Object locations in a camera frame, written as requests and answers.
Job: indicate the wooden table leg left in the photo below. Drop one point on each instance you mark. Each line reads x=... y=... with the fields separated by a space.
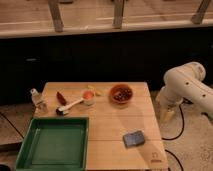
x=55 y=14

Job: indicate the blue sponge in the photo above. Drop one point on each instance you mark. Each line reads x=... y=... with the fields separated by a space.
x=134 y=139

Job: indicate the clear plastic bottle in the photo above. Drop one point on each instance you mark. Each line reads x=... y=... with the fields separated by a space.
x=38 y=100

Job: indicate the green plastic tray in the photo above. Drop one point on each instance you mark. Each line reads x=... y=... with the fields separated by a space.
x=54 y=144

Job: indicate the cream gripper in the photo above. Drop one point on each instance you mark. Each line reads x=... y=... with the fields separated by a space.
x=166 y=114

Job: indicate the orange bowl with beans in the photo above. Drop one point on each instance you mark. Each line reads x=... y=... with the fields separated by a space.
x=121 y=94

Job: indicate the wooden table leg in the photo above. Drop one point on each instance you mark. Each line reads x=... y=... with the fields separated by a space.
x=55 y=14
x=118 y=13
x=197 y=18

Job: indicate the wooden table leg middle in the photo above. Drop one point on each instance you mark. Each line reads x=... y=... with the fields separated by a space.
x=118 y=13

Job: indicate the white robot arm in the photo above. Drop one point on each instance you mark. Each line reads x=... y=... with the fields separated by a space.
x=185 y=82

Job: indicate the yellow food piece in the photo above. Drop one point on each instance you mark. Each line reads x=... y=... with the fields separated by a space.
x=96 y=91

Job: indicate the wooden table leg right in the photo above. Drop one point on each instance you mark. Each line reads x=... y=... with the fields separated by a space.
x=197 y=18

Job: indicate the small orange cup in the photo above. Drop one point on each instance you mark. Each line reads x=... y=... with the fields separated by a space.
x=88 y=97

